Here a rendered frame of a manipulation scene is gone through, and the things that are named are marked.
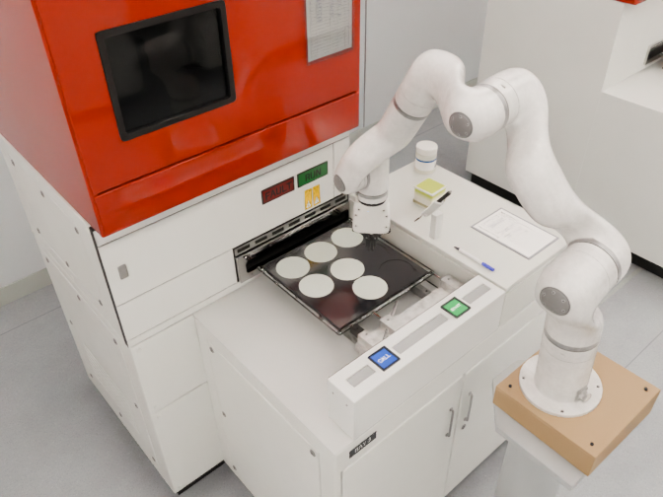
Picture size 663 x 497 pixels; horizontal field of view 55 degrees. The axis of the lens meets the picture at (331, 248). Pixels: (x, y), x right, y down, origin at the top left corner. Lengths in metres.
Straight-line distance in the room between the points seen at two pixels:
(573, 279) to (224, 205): 0.93
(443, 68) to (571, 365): 0.70
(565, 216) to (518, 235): 0.63
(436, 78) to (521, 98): 0.17
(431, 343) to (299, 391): 0.36
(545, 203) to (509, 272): 0.53
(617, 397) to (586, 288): 0.43
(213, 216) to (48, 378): 1.48
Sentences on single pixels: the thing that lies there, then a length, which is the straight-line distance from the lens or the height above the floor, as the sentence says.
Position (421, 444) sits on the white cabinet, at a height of 0.55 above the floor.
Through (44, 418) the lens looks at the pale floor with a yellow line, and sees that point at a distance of 2.89.
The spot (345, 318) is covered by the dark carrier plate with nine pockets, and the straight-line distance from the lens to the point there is 1.72.
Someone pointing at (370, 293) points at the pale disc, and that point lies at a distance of 1.79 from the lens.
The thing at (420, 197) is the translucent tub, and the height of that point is 1.00.
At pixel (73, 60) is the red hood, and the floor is 1.64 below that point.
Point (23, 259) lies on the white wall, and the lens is 3.39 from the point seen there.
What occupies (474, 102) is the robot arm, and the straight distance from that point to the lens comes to 1.24.
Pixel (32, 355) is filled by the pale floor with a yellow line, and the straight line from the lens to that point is 3.16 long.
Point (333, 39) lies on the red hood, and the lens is 1.73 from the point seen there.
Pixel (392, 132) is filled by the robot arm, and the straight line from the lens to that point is 1.49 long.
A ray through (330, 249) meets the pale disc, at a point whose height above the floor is 0.90.
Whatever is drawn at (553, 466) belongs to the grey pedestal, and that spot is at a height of 0.82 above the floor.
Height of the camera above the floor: 2.11
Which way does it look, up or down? 39 degrees down
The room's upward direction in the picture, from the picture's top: 1 degrees counter-clockwise
